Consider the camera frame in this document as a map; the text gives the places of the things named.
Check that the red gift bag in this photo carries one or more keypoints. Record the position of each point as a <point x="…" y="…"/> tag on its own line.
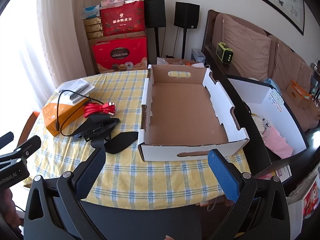
<point x="122" y="20"/>

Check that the white and blue small box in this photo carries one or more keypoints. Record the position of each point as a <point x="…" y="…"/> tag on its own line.
<point x="198" y="55"/>

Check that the red gift box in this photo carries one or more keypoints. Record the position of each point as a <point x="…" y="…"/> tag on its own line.
<point x="120" y="55"/>

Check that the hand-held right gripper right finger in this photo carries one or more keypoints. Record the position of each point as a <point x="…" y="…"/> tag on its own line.
<point x="223" y="177"/>

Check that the white rounded appliance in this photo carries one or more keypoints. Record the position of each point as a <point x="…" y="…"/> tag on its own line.
<point x="256" y="79"/>

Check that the light blue plastic item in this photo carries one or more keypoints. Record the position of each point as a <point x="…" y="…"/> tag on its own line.
<point x="273" y="85"/>

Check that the brown sofa cushion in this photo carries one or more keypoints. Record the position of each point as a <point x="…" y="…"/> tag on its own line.
<point x="290" y="65"/>
<point x="245" y="47"/>

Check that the black and white storage box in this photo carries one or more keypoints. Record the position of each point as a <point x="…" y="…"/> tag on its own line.
<point x="255" y="92"/>

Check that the pink and white flat box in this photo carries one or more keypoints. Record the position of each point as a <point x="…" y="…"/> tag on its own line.
<point x="112" y="2"/>

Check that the pink paper bag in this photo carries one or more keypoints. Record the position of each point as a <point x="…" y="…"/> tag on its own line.
<point x="277" y="143"/>

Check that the blue tissue pack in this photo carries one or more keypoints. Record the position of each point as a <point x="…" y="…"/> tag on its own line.
<point x="90" y="12"/>

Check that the green cube radio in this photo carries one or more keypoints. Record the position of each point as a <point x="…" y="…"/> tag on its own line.
<point x="225" y="53"/>

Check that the orange carton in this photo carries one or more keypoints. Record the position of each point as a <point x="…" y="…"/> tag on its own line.
<point x="298" y="96"/>

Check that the cardboard tray box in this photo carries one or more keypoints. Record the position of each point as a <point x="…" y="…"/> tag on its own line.
<point x="180" y="110"/>

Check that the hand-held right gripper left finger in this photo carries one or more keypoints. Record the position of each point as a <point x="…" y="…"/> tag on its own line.
<point x="91" y="172"/>

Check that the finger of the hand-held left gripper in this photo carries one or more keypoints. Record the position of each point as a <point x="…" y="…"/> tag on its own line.
<point x="6" y="138"/>
<point x="27" y="146"/>

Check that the orange product box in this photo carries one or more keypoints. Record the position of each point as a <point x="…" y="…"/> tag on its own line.
<point x="52" y="115"/>

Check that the kraft paper bag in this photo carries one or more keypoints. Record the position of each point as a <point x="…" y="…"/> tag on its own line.
<point x="100" y="39"/>

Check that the stack of paper manuals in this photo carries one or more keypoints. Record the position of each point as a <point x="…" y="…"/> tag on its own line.
<point x="75" y="87"/>

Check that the black speaker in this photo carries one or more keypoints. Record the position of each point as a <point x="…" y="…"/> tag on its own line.
<point x="155" y="13"/>
<point x="186" y="15"/>

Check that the white curtain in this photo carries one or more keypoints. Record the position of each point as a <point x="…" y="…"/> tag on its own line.
<point x="50" y="30"/>

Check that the yellow plaid tablecloth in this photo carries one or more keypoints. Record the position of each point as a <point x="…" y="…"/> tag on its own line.
<point x="140" y="180"/>

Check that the black speaker stand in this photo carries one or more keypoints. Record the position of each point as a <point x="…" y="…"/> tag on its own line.
<point x="156" y="42"/>
<point x="184" y="42"/>

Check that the colourful printed box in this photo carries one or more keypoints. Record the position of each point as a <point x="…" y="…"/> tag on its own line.
<point x="310" y="200"/>

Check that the brown sofa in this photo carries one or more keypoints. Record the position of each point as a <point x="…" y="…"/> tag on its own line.
<point x="295" y="115"/>

